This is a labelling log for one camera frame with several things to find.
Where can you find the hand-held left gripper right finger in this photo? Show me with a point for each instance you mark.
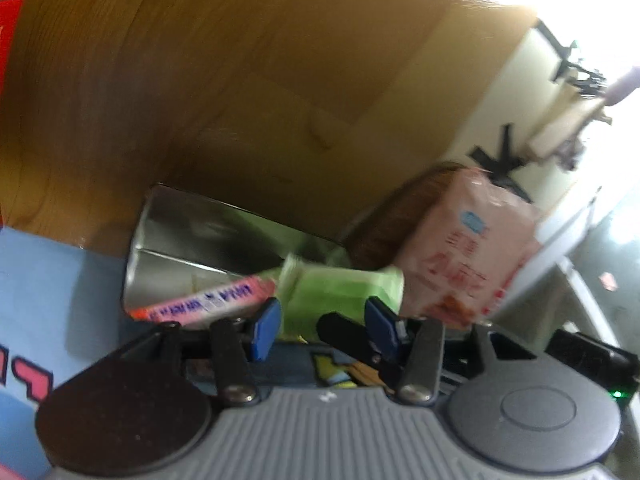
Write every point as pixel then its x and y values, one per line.
pixel 382 330

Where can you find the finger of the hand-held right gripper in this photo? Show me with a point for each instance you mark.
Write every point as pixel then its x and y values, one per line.
pixel 340 332

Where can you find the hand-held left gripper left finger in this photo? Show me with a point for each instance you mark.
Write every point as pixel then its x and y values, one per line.
pixel 265 327

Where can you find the green snack packet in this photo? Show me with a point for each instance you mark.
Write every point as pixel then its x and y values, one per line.
pixel 335 290

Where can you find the pink snack bar packet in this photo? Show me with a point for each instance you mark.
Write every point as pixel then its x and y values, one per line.
pixel 210 302

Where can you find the black tin box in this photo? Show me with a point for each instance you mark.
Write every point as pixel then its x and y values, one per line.
pixel 200 230

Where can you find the brown seat cushion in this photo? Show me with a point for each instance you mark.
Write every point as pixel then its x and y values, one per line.
pixel 390 220

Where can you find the large pink snack bag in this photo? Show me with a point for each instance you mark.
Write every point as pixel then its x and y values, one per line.
pixel 465 250

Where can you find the black tape strip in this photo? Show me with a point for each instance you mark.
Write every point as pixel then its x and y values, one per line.
pixel 502 160

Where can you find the blue printed cartoon blanket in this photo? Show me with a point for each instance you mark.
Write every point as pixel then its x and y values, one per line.
pixel 45 300

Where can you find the wood-pattern board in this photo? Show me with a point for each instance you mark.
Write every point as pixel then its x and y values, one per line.
pixel 200 85

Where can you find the red gift box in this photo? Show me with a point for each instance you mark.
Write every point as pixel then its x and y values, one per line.
pixel 9 85

